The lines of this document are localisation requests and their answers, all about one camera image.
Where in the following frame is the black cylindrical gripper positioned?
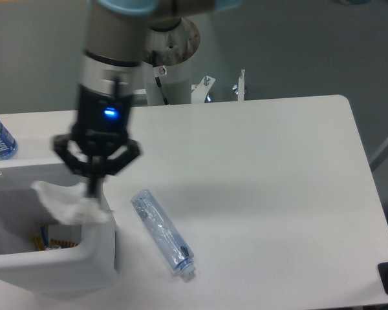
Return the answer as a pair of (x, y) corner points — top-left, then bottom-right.
(52, 85), (142, 203)

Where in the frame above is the crushed clear plastic bottle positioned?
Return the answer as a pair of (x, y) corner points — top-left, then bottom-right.
(131, 189), (196, 280)

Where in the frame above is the white plastic wrapper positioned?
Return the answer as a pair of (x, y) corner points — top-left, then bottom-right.
(31, 180), (111, 225)

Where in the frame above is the white pedestal base frame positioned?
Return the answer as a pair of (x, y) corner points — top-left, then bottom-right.
(129, 68), (248, 106)

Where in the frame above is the white trash can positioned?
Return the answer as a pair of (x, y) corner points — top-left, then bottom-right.
(0, 159), (118, 293)

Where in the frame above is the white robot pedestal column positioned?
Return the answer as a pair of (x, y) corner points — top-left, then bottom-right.
(142, 61), (191, 106)

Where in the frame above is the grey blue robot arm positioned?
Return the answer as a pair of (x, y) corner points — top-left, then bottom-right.
(53, 1), (241, 200)

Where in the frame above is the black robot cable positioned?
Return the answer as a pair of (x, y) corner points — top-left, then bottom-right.
(151, 50), (169, 106)

